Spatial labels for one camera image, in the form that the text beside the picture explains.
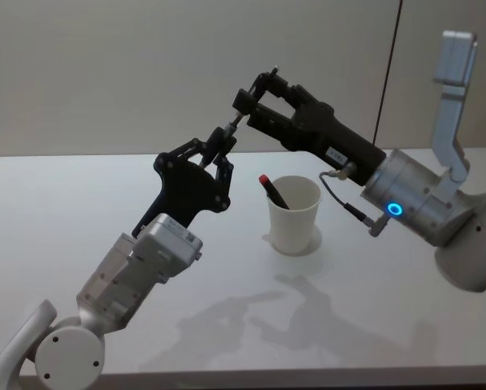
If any black hanging wall cable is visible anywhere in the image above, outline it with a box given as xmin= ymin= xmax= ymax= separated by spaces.
xmin=372 ymin=0 xmax=404 ymax=146

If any black and silver pen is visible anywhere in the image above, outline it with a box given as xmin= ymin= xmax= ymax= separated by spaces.
xmin=197 ymin=113 xmax=244 ymax=167

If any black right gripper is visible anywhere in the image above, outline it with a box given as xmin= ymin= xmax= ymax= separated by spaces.
xmin=231 ymin=67 xmax=387 ymax=188

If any thin dark gripper cable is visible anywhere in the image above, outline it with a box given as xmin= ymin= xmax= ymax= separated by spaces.
xmin=319 ymin=162 xmax=391 ymax=238

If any white paper cup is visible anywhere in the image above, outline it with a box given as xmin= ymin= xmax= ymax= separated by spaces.
xmin=267 ymin=175 xmax=323 ymax=257

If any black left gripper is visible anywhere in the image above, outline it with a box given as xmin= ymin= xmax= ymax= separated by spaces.
xmin=132 ymin=126 xmax=238 ymax=240

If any black pen with red cap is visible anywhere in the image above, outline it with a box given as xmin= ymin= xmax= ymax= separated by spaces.
xmin=258 ymin=174 xmax=291 ymax=211

